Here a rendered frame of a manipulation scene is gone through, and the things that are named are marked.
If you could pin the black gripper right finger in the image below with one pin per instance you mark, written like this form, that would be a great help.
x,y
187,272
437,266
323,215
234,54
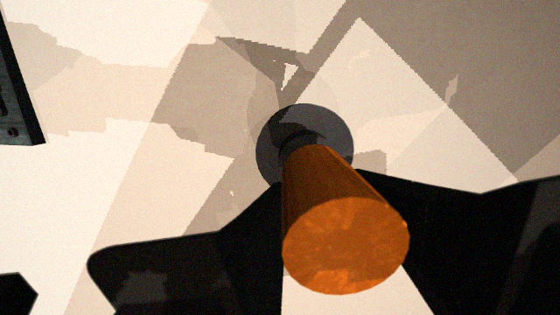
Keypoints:
x,y
469,252

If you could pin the orange knob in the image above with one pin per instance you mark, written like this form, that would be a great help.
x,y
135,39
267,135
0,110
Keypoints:
x,y
339,235

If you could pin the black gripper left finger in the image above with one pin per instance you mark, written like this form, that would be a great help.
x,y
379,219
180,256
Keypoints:
x,y
241,264

